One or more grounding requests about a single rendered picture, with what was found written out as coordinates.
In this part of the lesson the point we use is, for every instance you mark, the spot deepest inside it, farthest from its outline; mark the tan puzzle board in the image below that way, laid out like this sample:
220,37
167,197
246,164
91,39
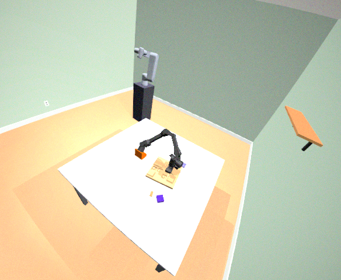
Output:
161,164

